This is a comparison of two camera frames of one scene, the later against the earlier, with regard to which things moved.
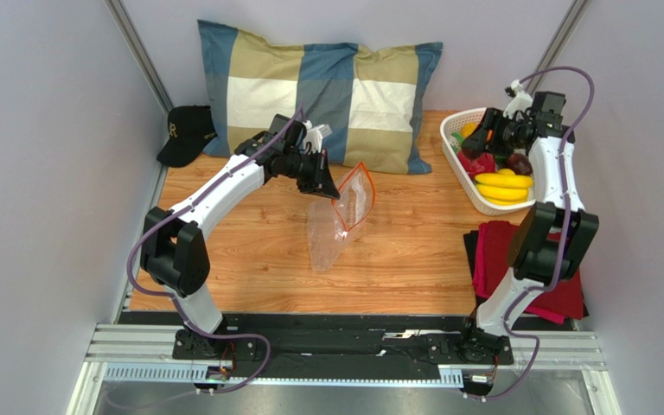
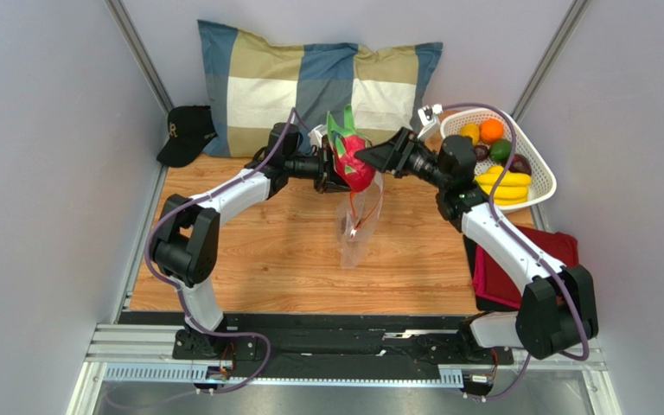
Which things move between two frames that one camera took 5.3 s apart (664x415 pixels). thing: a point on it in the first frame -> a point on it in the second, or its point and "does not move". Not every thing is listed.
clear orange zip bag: x=330 y=220 -> x=356 y=218
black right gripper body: x=483 y=140 -> x=403 y=154
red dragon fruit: x=473 y=163 -> x=355 y=174
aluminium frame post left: x=140 y=51 does not move
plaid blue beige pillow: x=373 y=98 does not move
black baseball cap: x=190 y=128 does not move
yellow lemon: x=467 y=129 does not move
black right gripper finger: x=475 y=142 -> x=382 y=157
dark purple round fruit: x=520 y=163 does not move
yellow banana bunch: x=503 y=187 does not move
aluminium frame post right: x=558 y=42 does not move
